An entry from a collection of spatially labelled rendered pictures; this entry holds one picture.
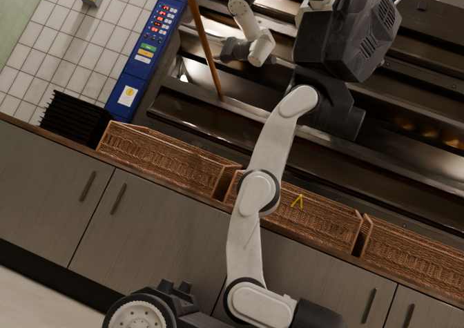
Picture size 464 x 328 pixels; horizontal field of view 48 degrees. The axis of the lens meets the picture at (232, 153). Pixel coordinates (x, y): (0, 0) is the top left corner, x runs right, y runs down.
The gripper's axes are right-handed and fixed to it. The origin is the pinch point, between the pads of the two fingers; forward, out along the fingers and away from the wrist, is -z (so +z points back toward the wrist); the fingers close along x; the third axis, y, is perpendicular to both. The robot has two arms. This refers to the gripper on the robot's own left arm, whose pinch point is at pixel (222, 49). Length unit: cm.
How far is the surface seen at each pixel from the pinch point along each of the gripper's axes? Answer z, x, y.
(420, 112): 52, -19, 86
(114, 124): -29, 47, -14
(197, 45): -52, -18, 25
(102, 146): -30, 58, -14
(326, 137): 13, 4, 76
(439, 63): 48, -53, 95
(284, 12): -23, -53, 47
